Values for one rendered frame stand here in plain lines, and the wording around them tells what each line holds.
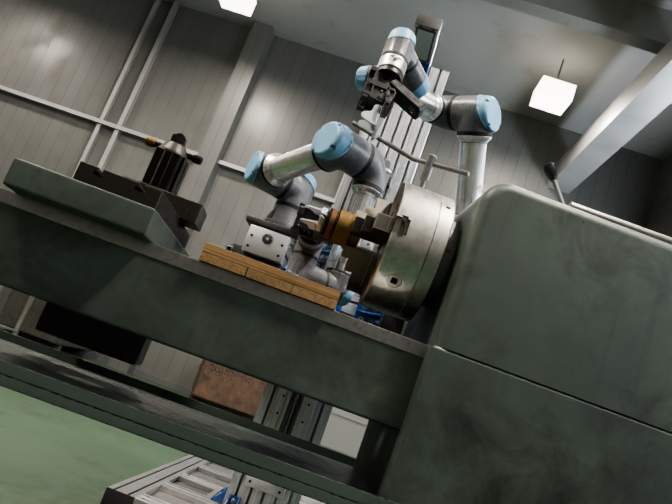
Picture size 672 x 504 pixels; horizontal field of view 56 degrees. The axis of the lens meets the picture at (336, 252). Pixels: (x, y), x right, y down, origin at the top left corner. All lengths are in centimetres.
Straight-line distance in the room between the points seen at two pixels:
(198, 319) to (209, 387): 652
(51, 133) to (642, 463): 1017
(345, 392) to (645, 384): 62
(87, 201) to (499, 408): 92
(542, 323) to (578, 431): 22
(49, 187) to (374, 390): 77
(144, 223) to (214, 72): 934
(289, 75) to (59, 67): 365
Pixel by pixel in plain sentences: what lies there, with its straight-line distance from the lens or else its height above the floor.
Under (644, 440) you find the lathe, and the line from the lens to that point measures 148.
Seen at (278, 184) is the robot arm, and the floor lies 129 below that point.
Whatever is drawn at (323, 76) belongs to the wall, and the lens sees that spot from 1039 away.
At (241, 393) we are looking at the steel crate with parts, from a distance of 787.
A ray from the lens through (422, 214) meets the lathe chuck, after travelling 142.
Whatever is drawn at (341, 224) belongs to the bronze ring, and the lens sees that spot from 150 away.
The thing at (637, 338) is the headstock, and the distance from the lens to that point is 148.
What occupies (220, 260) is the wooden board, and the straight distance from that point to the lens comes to 134.
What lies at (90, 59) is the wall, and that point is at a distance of 1126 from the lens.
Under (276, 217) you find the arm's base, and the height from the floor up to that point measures 119.
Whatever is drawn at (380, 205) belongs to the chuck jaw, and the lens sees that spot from 161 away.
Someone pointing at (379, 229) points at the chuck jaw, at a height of 107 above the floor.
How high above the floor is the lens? 71
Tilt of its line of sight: 12 degrees up
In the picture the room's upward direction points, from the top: 20 degrees clockwise
